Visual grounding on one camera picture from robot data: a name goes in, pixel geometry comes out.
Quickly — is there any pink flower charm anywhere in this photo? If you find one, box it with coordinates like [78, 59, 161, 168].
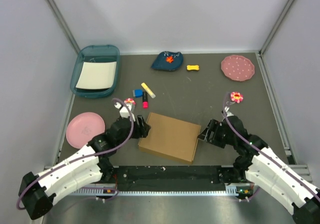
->
[226, 92, 244, 105]
[124, 98, 136, 105]

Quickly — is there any white paper sheet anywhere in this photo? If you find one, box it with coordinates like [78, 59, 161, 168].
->
[75, 62, 117, 90]

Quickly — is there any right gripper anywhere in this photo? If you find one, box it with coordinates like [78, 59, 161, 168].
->
[197, 119, 237, 148]

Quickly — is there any plain pink plate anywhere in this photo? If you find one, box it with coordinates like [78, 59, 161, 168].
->
[65, 112, 106, 149]

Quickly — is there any pink flower charm left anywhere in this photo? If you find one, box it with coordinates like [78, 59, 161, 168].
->
[124, 98, 136, 105]

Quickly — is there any dark blue fish dish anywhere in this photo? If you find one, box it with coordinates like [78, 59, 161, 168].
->
[151, 51, 184, 71]

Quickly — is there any pink dotted plate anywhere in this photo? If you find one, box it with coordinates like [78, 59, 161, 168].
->
[221, 55, 255, 82]

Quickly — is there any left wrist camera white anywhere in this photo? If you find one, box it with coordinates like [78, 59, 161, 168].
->
[114, 102, 136, 121]

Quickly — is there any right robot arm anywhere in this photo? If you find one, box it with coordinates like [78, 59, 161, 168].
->
[198, 116, 320, 223]

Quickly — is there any pink flower charm right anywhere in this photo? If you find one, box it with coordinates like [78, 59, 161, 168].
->
[226, 92, 244, 105]

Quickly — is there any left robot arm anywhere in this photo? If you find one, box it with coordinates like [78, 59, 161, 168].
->
[16, 115, 151, 220]

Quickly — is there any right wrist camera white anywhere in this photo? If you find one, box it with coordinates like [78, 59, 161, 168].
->
[222, 106, 234, 117]

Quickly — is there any blue small eraser block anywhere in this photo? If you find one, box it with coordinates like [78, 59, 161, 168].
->
[132, 89, 143, 98]

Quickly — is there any yellow bone sponge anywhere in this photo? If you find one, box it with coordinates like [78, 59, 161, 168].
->
[186, 65, 200, 71]

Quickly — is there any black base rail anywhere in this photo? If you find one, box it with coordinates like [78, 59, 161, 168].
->
[84, 165, 266, 192]

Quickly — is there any teal plastic bin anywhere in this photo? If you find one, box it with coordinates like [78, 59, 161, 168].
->
[70, 45, 120, 99]

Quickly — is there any black pink highlighter marker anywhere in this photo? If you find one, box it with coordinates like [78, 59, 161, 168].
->
[142, 91, 149, 109]

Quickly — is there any yellow pink marker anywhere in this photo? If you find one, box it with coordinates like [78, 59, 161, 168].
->
[141, 83, 156, 98]

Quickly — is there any brown cardboard box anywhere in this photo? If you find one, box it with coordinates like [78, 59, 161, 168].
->
[138, 112, 201, 164]

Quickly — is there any aluminium frame profile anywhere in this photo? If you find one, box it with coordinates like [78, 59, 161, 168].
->
[39, 165, 313, 197]

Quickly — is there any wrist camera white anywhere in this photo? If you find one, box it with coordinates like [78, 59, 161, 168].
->
[114, 102, 136, 121]
[222, 106, 234, 117]

